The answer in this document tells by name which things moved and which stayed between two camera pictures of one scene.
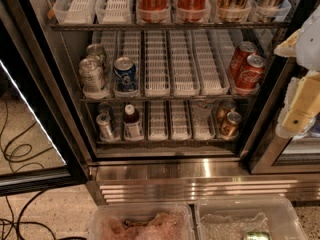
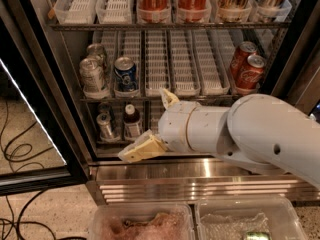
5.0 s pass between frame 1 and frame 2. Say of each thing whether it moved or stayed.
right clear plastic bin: stayed
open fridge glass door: stayed
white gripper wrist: moved
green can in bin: stayed
